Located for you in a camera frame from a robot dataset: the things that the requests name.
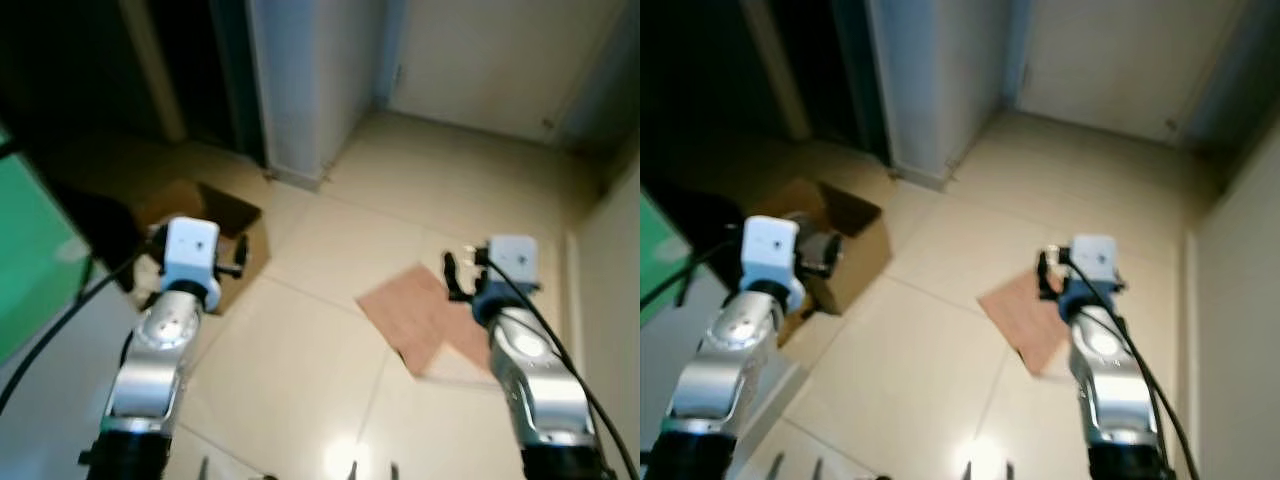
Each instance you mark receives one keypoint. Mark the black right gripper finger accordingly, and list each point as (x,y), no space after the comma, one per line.
(450,272)
(1042,270)

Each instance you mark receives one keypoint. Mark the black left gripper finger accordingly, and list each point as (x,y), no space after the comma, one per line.
(242,255)

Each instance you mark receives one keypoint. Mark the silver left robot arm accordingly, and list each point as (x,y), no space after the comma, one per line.
(150,360)
(725,360)

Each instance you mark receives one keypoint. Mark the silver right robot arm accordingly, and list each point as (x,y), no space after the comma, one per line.
(535,390)
(1105,380)

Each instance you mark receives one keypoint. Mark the open brown cardboard box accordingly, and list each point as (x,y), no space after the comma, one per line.
(855,225)
(225,215)

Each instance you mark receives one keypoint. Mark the flat brown cardboard sheet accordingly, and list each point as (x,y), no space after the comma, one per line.
(420,315)
(1015,310)

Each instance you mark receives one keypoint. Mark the green panel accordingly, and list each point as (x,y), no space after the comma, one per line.
(655,250)
(30,260)

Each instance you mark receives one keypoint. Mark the beige door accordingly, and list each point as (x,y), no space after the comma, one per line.
(480,60)
(1110,50)

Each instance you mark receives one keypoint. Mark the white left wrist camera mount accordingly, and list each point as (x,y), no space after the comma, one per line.
(772,248)
(190,250)

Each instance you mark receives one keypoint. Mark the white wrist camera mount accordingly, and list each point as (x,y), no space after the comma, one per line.
(515,258)
(772,248)
(1095,255)
(190,250)

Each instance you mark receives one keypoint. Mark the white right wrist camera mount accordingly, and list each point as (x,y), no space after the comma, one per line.
(1095,255)
(515,258)

